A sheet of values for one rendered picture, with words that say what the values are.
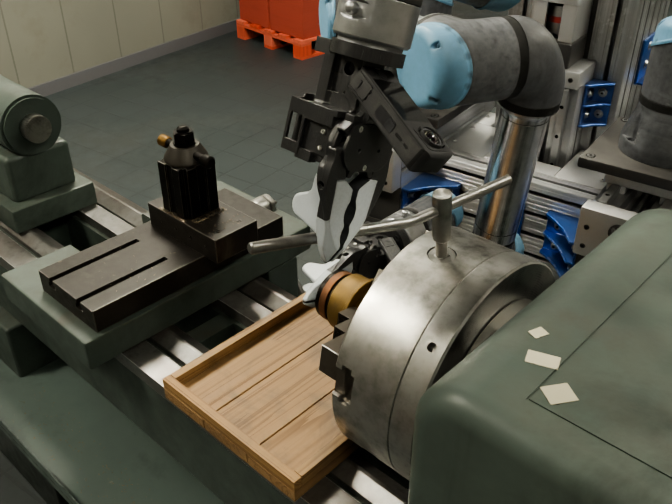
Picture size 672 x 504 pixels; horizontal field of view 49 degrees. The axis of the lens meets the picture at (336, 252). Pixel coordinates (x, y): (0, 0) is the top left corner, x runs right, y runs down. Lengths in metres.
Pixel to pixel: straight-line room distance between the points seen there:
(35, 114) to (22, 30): 3.32
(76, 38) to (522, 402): 4.77
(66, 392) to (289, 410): 0.75
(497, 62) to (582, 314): 0.41
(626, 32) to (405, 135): 0.91
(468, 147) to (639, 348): 0.87
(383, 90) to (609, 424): 0.35
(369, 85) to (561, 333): 0.30
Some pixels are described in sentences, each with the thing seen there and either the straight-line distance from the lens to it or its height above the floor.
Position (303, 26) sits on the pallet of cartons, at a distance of 5.43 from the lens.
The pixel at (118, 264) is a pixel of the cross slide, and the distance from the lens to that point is 1.38.
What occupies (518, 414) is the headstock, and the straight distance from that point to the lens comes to 0.65.
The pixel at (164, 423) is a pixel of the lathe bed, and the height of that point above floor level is 0.76.
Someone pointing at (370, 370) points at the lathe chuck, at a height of 1.14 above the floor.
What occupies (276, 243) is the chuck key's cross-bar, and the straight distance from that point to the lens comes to 0.71.
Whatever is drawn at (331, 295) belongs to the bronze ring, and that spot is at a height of 1.11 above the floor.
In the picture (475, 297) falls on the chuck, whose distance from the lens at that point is 0.81.
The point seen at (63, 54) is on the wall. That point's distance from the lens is 5.19.
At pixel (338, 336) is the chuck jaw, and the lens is 0.92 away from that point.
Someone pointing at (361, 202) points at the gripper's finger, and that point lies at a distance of 0.73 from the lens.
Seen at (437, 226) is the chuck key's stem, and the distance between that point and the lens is 0.83.
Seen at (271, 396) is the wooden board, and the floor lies 0.89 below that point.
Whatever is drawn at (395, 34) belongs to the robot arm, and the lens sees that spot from 0.68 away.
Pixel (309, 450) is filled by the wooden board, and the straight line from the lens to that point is 1.10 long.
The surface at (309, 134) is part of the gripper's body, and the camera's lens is 0.71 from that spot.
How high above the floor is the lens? 1.70
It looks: 33 degrees down
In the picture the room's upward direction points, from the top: straight up
